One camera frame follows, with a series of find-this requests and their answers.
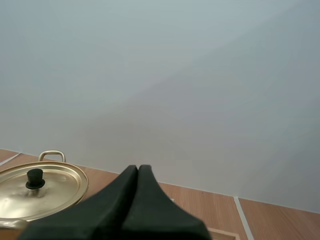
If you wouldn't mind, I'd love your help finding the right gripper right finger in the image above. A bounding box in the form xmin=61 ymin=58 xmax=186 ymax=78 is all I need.
xmin=120 ymin=164 xmax=211 ymax=240

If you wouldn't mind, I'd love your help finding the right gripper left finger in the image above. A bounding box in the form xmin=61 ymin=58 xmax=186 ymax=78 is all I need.
xmin=19 ymin=164 xmax=138 ymax=240

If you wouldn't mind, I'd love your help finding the gold lid with black knob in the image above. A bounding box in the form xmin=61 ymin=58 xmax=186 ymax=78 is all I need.
xmin=0 ymin=161 xmax=90 ymax=222

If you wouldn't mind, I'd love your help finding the gold pot with two handles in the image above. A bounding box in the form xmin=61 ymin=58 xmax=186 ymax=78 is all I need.
xmin=0 ymin=150 xmax=90 ymax=230

